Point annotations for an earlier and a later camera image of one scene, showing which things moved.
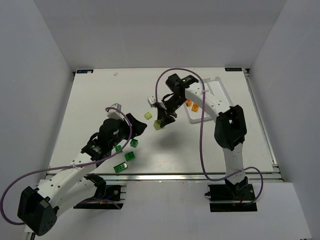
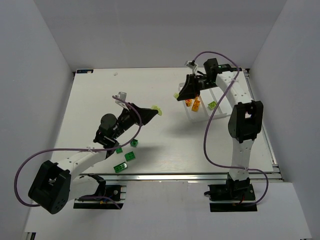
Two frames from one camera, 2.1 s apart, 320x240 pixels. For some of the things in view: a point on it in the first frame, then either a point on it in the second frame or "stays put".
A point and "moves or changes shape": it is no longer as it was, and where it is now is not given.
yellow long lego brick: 195,107 stays put
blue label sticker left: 84,71 stays put
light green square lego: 148,115 moves or changes shape
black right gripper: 163,110 -> 195,84
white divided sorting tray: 215,87 stays put
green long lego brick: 120,167 stays put
